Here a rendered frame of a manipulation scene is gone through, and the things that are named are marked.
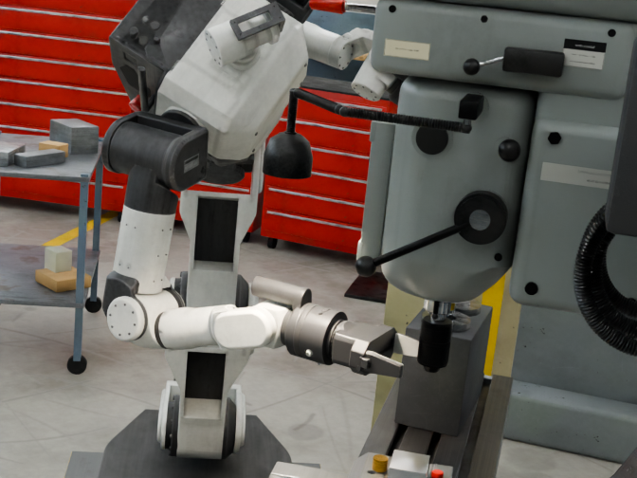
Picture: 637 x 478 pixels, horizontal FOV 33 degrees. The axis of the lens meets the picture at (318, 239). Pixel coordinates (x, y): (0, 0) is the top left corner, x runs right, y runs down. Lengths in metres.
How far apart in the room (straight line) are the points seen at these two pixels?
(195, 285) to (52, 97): 4.68
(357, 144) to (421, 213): 4.72
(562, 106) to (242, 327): 0.63
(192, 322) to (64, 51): 5.09
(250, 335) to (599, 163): 0.63
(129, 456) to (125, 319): 0.86
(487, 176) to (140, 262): 0.67
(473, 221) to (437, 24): 0.26
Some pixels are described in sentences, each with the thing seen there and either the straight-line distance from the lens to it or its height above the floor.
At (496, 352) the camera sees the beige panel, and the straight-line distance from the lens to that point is 3.48.
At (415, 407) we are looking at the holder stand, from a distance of 2.00.
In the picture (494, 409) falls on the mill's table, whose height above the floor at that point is 0.96.
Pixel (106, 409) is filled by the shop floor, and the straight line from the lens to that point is 4.32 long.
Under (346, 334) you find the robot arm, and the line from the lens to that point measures 1.69.
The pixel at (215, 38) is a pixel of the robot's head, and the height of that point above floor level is 1.62.
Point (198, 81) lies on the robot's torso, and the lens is 1.91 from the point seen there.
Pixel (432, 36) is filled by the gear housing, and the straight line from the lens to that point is 1.45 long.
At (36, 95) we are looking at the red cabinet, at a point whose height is 0.74.
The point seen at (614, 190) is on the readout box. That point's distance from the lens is 1.21.
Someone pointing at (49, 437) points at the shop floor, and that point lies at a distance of 4.09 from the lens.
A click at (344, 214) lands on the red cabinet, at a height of 0.31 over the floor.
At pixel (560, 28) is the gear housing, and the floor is 1.71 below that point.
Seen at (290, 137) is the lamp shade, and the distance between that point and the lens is 1.58.
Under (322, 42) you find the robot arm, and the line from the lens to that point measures 2.26.
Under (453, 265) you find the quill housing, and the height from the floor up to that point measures 1.38.
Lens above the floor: 1.78
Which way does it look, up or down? 15 degrees down
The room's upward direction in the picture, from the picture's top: 6 degrees clockwise
